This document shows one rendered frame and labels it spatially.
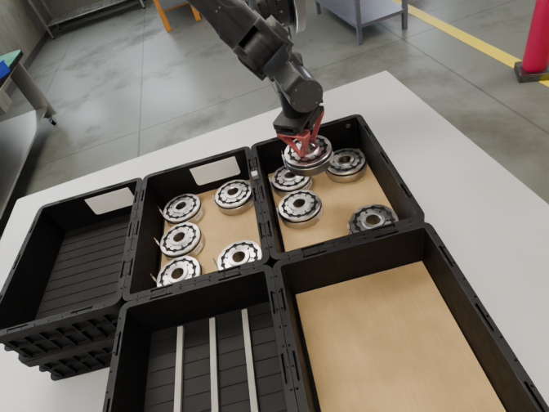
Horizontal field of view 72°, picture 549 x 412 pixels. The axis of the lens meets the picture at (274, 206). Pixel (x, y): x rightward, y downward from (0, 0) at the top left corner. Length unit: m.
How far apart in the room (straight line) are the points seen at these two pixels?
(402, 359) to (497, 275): 0.36
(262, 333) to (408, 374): 0.26
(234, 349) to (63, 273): 0.54
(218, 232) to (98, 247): 0.34
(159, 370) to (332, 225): 0.47
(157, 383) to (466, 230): 0.77
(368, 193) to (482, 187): 0.34
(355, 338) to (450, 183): 0.59
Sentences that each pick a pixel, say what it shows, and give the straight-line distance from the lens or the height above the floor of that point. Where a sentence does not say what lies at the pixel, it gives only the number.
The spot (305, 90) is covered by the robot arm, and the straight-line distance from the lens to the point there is 0.63.
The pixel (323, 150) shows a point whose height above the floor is 1.00.
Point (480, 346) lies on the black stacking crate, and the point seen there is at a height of 0.87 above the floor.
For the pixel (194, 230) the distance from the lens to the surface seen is 0.94.
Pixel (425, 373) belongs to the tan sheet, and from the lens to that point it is 0.70.
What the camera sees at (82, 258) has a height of 0.83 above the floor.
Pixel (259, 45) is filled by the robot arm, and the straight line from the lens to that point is 0.65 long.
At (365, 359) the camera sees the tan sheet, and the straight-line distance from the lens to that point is 0.71.
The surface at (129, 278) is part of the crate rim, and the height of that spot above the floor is 0.93.
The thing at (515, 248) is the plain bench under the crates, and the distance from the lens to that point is 1.03.
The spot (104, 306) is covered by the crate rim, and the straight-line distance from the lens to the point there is 0.82.
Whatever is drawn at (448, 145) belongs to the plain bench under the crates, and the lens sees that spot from 1.28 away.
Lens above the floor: 1.48
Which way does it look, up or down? 43 degrees down
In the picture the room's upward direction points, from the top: 19 degrees counter-clockwise
